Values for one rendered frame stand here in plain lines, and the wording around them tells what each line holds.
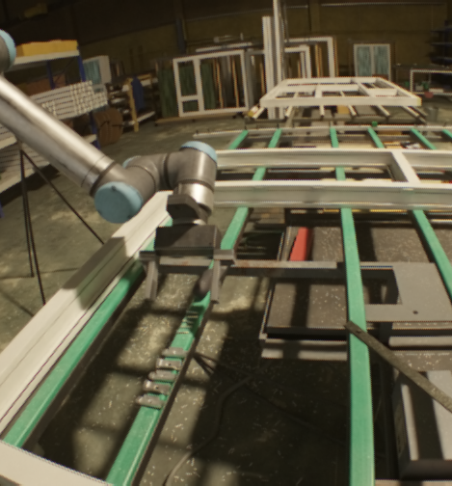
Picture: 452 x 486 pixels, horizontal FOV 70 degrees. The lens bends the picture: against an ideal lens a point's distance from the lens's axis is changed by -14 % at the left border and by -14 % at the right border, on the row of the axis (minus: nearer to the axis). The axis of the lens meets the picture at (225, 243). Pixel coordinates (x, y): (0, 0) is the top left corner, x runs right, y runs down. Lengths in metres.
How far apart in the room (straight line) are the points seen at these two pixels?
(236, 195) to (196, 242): 0.54
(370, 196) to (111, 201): 0.80
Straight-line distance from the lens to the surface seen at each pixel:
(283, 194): 1.21
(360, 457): 0.56
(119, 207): 0.73
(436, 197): 1.25
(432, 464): 0.81
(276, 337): 1.15
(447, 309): 0.84
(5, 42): 1.08
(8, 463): 0.59
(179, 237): 0.74
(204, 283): 0.81
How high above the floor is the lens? 1.36
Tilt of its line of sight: 29 degrees down
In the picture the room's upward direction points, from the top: 8 degrees counter-clockwise
